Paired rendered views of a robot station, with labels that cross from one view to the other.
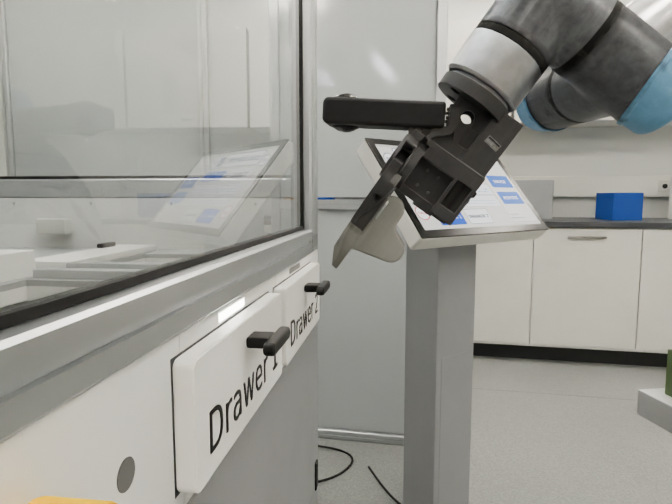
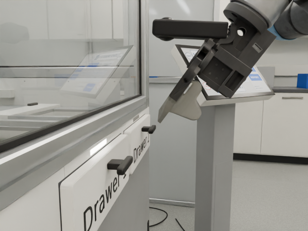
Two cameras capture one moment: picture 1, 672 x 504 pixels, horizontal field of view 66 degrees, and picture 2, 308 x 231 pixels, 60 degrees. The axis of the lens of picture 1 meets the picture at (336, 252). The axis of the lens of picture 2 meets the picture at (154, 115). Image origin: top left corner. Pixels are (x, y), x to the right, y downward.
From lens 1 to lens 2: 7 cm
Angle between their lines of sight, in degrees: 3
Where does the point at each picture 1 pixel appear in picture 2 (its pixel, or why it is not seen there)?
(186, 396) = (68, 205)
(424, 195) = (214, 79)
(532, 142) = not seen: hidden behind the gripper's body
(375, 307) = (179, 135)
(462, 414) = (226, 194)
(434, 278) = (212, 121)
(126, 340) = (25, 177)
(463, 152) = (238, 53)
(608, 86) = not seen: outside the picture
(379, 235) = (186, 104)
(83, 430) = not seen: outside the picture
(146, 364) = (41, 189)
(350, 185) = (166, 69)
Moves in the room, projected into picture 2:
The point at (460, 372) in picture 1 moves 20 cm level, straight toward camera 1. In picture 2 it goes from (225, 172) to (225, 187)
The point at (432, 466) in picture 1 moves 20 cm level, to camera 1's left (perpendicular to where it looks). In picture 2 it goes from (210, 221) to (171, 221)
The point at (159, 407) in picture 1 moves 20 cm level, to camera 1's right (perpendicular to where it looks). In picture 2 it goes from (51, 213) to (220, 215)
